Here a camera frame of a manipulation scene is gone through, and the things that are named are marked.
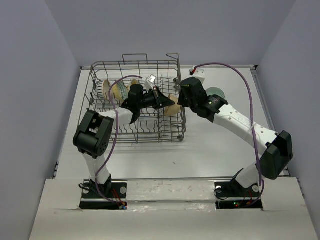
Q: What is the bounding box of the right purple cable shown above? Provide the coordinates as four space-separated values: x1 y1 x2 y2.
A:
191 62 265 191

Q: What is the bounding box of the yellow blue sun bowl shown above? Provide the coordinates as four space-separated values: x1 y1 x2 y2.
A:
111 80 129 102

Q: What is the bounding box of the purple cable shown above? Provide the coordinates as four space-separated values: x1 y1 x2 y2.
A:
191 62 265 191
94 74 144 207

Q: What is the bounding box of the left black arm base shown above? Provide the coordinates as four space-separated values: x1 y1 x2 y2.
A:
78 178 128 211

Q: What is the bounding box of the grey wire dish rack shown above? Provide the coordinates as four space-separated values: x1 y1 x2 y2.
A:
78 53 186 144

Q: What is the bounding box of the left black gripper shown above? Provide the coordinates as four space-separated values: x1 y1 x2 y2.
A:
137 87 174 111

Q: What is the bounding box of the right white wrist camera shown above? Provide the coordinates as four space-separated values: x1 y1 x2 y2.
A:
189 68 206 85

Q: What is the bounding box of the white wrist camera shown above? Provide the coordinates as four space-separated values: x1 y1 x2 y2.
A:
189 68 206 85
143 74 156 91

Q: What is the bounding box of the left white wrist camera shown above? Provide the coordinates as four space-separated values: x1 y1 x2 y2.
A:
143 74 156 91

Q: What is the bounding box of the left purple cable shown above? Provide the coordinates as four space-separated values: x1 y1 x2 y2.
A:
94 74 144 207

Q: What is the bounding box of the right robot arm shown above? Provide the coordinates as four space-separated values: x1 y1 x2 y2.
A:
178 77 293 197

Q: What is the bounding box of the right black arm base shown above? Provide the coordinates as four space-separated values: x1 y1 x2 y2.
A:
213 181 263 210

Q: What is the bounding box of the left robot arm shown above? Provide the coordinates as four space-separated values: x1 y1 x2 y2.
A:
73 84 175 198

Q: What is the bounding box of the white pink rimmed bowl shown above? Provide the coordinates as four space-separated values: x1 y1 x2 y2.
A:
96 79 110 100

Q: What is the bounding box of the teal ceramic bowl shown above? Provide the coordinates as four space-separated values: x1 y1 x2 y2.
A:
206 87 225 99

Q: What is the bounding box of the leaf patterned white bowl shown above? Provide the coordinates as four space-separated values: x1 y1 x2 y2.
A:
127 79 139 89

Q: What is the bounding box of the tan orange bowl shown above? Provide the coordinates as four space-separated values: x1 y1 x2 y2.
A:
164 94 181 117

